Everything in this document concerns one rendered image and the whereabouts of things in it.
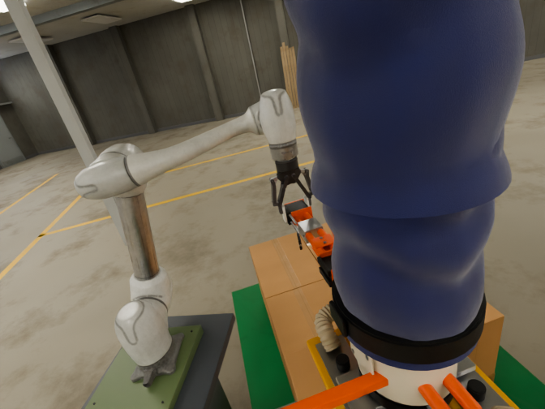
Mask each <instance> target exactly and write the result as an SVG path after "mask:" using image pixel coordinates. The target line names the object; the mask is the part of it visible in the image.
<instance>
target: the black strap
mask: <svg viewBox="0 0 545 409"><path fill-rule="evenodd" d="M332 296H333V300H331V301H329V307H330V312H331V317H332V318H333V320H334V321H335V323H336V325H337V327H338V329H339V330H340V331H341V333H342V335H343V336H344V337H345V338H346V337H348V335H349V336H350V337H351V338H352V339H353V340H354V341H355V342H356V343H357V344H359V345H360V346H361V347H363V348H365V349H366V350H368V351H370V352H372V353H374V354H376V355H379V356H381V357H384V358H385V359H390V360H394V361H397V362H401V363H407V364H437V363H442V362H445V361H448V360H451V359H456V358H457V357H458V356H460V355H463V354H465V353H466V352H467V351H468V350H470V349H471V348H472V347H473V346H474V345H475V344H476V342H477V341H478V340H479V339H480V337H481V334H482V332H483V327H484V321H485V315H486V307H487V301H486V296H485V293H484V294H483V301H482V303H481V306H480V309H479V310H478V314H477V316H476V317H475V318H474V320H473V321H472V322H471V323H470V325H469V326H468V327H467V328H466V329H465V330H464V331H463V332H461V333H459V334H457V335H455V336H453V337H449V338H442V339H436V340H431V341H412V340H409V339H405V338H399V337H397V336H393V335H391V334H386V333H383V332H380V331H378V330H375V329H373V328H372V327H370V326H369V325H367V324H365V323H364V322H362V321H361V320H359V319H358V318H357V317H356V316H354V315H353V314H351V313H350V312H349V311H348V309H347V308H346V307H345V305H344V304H343V302H342V300H341V297H340V295H339V292H338V290H337V287H336V284H335V282H334V279H333V284H332Z"/></svg>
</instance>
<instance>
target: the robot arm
mask: <svg viewBox="0 0 545 409"><path fill-rule="evenodd" d="M248 132H252V133H255V134H256V135H263V134H265V136H266V138H267V140H268V145H269V148H270V152H271V156H272V159H273V160H275V164H276V168H277V176H275V177H273V178H269V181H270V183H271V193H272V205H273V206H278V210H279V213H280V214H282V215H283V219H284V221H285V223H287V217H286V213H285V206H284V205H283V204H282V202H283V198H284V195H285V189H286V187H287V185H290V184H291V183H297V184H298V185H299V187H300V188H301V189H302V191H303V192H304V194H305V196H304V201H305V203H306V204H307V205H308V206H310V205H311V196H312V195H313V194H312V192H311V179H310V177H309V169H307V168H306V167H305V168H303V169H299V167H298V158H297V155H298V146H297V139H296V122H295V116H294V108H293V105H292V102H291V100H290V97H289V95H288V94H287V92H286V91H285V90H284V89H282V88H276V89H271V90H268V91H266V92H264V93H262V94H261V96H260V101H259V102H257V103H255V104H254V105H251V106H249V107H248V109H247V112H246V113H245V114H244V115H242V116H240V117H238V118H236V119H234V120H232V121H229V122H227V123H225V124H222V125H220V126H219V127H215V128H213V129H212V130H209V131H206V132H205V133H202V134H200V135H198V136H195V137H193V138H191V139H189V140H186V141H183V142H182V143H180V144H176V145H174V146H171V147H168V148H166V149H160V150H156V151H151V152H146V153H143V151H142V150H141V149H140V148H138V147H137V146H135V145H133V144H128V143H127V144H114V145H112V146H110V147H109V148H107V149H106V150H105V151H104V152H102V153H101V154H100V156H99V157H98V158H97V159H96V160H95V161H94V162H93V163H92V164H91V165H89V167H87V168H85V169H83V170H82V171H80V172H79V173H78V175H77V176H76V177H75V181H74V185H75V190H76V191H77V192H78V193H79V195H80V196H82V197H84V198H86V199H90V200H102V199H107V198H110V197H113V196H115V200H116V203H117V206H118V212H119V216H120V219H121V223H122V228H123V232H124V235H125V239H126V242H127V248H128V252H129V255H130V258H131V264H132V268H133V271H134V273H133V274H132V275H131V278H130V292H131V302H129V303H128V304H126V305H124V306H123V307H122V308H121V309H120V310H119V312H118V314H117V316H116V317H115V322H114V328H115V333H116V335H117V338H118V340H119V342H120V343H121V345H122V347H123V348H124V350H125V351H126V353H127V354H128V355H129V356H130V357H131V358H132V359H133V360H134V361H135V362H136V367H135V371H134V372H133V373H132V375H131V381H132V382H136V381H138V380H141V379H144V383H143V386H144V387H146V388H148V387H150V386H151V384H152V383H153V381H154V379H155V377H156V376H160V375H165V374H166V375H172V374H173V373H174V372H175V370H176V362H177V358H178V353H179V350H180V346H181V344H182V340H183V339H184V337H185V336H184V334H183V333H179V334H175V335H172V336H171V335H170V332H169V331H168V328H169V326H168V311H169V309H170V303H171V299H172V293H173V283H172V281H171V278H170V276H169V275H168V274H167V272H166V270H165V269H164V268H162V267H160V266H159V265H158V261H157V254H156V249H155V245H154V241H153V237H152V229H151V225H150V221H149V216H148V209H147V205H146V200H145V196H144V191H145V189H146V187H147V182H149V181H150V180H152V179H154V178H156V177H157V176H159V175H161V174H164V173H165V172H167V171H169V170H172V169H173V168H175V167H177V166H180V165H182V164H184V163H186V162H188V161H190V160H192V159H194V158H196V157H198V156H199V155H201V154H203V153H206V152H207V151H208V150H210V149H213V148H215V147H216V146H218V145H219V144H222V143H223V142H225V141H227V140H229V139H231V138H233V137H235V136H238V135H241V134H243V133H248ZM301 173H302V174H303V175H304V178H305V180H306V182H307V186H308V188H309V192H308V191H307V189H306V188H305V187H304V186H303V185H302V183H301V182H300V180H299V179H298V177H299V175H300V174H301ZM278 179H279V180H280V181H281V187H280V191H279V195H278V198H277V188H276V183H277V180H278Z"/></svg>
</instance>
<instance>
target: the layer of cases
mask: <svg viewBox="0 0 545 409"><path fill-rule="evenodd" d="M299 235H300V234H299ZM300 239H301V243H302V247H303V249H302V250H300V248H299V244H298V236H297V232H295V233H293V234H290V235H285V236H282V237H280V238H276V239H272V240H269V241H267V242H263V243H259V244H256V245H253V246H250V247H249V250H250V254H251V259H252V261H253V265H254V267H255V272H256V276H257V278H258V282H259V284H260V289H261V292H262V295H263V297H264V302H265V305H266V308H267V310H268V315H269V318H270V321H271V323H272V328H273V331H274V333H275V336H276V339H277V344H278V346H279V349H280V352H281V357H282V359H283V362H284V365H285V370H286V372H287V375H288V378H289V380H290V385H291V388H292V390H293V393H294V387H293V385H292V381H291V378H290V373H289V370H288V367H287V363H286V361H285V355H288V354H290V353H293V352H296V351H300V350H302V349H304V348H307V347H308V346H307V340H309V339H312V338H315V337H318V334H317V333H316V329H315V323H314V322H315V315H316V314H317V313H318V312H319V310H320V309H322V307H323V306H324V307H325V306H326V304H329V301H331V300H333V296H332V287H329V285H328V283H327V282H326V281H325V280H324V278H323V276H322V275H321V273H320V270H319V267H320V264H319V263H318V260H317V257H318V256H317V255H316V254H315V252H314V251H313V249H312V248H311V247H312V246H311V244H310V243H306V242H305V241H304V239H303V237H302V236H301V235H300ZM503 323H504V315H503V314H502V313H500V312H499V311H498V310H496V309H495V308H493V307H492V306H491V305H490V304H489V303H488V302H487V307H486V315H485V321H484V327H483V332H482V334H481V337H480V339H479V340H478V343H477V345H476V347H475V348H474V349H473V351H472V352H471V353H470V354H469V355H468V357H469V358H470V359H471V360H472V361H473V362H474V363H475V364H476V365H477V366H478V367H479V368H480V369H481V370H482V371H483V372H484V373H485V374H486V375H487V376H488V375H490V374H492V373H494V372H495V368H496V360H497V356H498V350H499V345H500V337H501V332H502V328H503ZM294 398H295V401H297V399H296V396H295V393H294Z"/></svg>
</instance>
